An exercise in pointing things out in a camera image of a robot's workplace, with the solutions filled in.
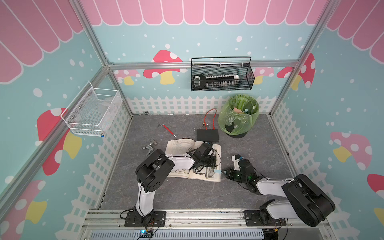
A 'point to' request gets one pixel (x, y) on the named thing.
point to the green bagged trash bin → (237, 125)
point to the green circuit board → (145, 233)
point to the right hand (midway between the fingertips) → (222, 170)
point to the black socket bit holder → (201, 82)
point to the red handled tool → (168, 129)
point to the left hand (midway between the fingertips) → (215, 164)
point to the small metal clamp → (150, 148)
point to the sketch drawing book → (183, 145)
